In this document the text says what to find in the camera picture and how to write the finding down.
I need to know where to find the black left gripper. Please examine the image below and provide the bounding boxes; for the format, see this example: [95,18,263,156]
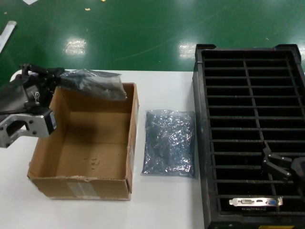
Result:
[0,63,65,115]

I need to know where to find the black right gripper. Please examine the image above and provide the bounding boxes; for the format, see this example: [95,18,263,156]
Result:
[261,142,305,189]

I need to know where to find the graphics card with silver bracket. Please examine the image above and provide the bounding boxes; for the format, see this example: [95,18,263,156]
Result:
[63,71,122,100]
[228,197,284,212]

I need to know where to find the grey translucent antistatic bag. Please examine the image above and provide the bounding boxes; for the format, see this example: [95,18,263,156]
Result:
[59,68,129,102]
[141,109,198,181]

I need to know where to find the open brown cardboard box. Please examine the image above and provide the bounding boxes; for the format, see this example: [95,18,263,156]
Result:
[26,82,140,201]

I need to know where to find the black slotted plastic container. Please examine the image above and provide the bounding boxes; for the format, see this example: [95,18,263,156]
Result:
[192,43,305,229]

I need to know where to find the white plastic pipe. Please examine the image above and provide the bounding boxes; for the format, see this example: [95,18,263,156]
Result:
[0,21,18,54]

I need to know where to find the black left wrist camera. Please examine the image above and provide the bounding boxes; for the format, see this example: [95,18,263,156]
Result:
[44,108,58,139]

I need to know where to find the silver left wrist bracket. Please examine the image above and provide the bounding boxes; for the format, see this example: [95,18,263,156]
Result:
[0,112,52,149]

